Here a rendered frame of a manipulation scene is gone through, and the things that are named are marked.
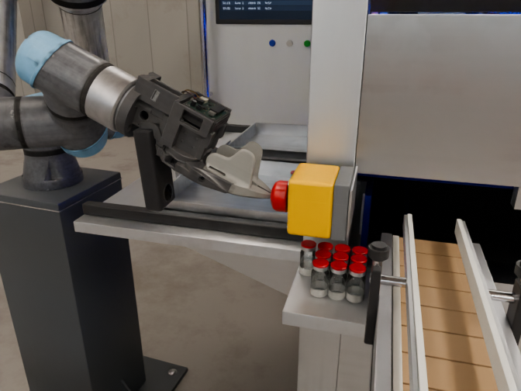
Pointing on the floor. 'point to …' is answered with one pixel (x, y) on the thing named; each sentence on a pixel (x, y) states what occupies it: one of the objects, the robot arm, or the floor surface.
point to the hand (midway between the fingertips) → (260, 195)
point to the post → (332, 143)
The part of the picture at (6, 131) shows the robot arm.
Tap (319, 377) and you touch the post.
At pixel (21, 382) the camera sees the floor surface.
